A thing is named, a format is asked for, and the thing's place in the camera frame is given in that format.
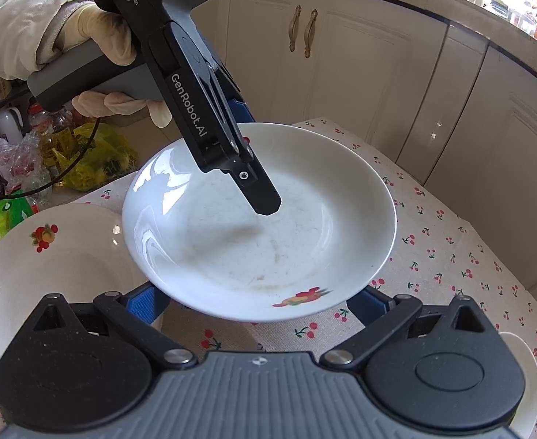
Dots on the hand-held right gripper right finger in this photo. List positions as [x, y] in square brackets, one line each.
[369, 307]

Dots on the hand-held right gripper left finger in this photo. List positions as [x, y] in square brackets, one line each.
[142, 307]

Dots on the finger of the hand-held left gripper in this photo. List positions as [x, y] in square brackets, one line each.
[241, 110]
[261, 192]

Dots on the large white fruit-print plate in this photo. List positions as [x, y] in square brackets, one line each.
[21, 292]

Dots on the deep white fruit-print plate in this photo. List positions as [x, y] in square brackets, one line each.
[524, 375]

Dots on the person's left forearm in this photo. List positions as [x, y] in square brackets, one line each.
[12, 23]

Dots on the person's left hand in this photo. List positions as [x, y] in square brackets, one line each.
[99, 32]

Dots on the cherry print tablecloth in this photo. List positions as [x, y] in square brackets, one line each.
[433, 260]

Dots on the yellow plastic bag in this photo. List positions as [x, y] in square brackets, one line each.
[99, 155]

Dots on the cooking oil bottle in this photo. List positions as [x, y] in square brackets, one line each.
[51, 137]

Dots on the white jug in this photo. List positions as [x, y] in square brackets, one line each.
[10, 123]

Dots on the clear plastic bag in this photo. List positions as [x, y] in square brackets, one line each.
[17, 169]

